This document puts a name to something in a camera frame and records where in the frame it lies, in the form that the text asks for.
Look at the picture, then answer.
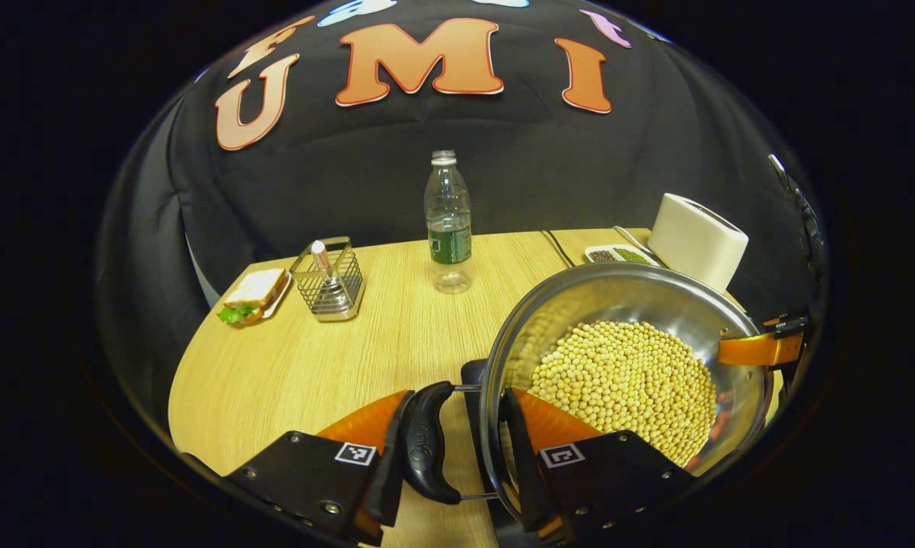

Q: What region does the sandwich on white plate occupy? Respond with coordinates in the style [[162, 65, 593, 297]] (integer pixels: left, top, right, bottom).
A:
[[216, 266, 292, 327]]

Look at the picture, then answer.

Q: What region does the steel pot with black handles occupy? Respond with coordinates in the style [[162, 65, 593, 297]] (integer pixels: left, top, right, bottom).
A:
[[400, 263, 776, 526]]

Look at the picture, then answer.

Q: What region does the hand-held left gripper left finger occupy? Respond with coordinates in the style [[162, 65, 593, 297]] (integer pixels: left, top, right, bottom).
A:
[[225, 390, 416, 545]]

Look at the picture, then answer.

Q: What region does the white toaster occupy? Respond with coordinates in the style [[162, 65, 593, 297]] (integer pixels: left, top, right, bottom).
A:
[[648, 193, 750, 294]]

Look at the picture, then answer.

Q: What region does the black power cable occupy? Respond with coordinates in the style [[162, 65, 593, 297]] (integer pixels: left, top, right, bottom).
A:
[[541, 228, 576, 269]]

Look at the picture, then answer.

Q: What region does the white divided dish with beans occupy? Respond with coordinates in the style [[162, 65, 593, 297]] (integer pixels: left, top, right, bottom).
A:
[[584, 244, 660, 267]]

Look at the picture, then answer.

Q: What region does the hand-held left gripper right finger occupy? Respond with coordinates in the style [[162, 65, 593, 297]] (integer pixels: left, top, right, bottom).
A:
[[499, 387, 694, 541]]

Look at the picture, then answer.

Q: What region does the clear plastic water bottle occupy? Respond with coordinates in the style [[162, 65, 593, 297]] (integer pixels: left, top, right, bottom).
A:
[[424, 150, 473, 295]]

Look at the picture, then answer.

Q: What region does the black induction cooktop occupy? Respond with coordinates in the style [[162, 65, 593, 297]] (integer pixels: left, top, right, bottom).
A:
[[461, 358, 550, 548]]

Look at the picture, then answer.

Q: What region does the pink handled utensil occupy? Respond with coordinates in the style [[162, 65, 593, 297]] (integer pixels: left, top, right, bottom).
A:
[[311, 241, 348, 305]]

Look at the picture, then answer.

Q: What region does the wire mesh utensil basket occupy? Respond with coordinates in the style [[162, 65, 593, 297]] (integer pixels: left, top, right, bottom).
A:
[[290, 236, 365, 323]]

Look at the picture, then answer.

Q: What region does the black backdrop cloth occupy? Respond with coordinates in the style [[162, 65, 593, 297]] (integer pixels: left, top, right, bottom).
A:
[[96, 0, 827, 427]]

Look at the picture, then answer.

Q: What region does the pile of yellow soybeans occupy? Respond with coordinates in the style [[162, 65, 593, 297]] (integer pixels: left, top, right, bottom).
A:
[[530, 320, 719, 467]]

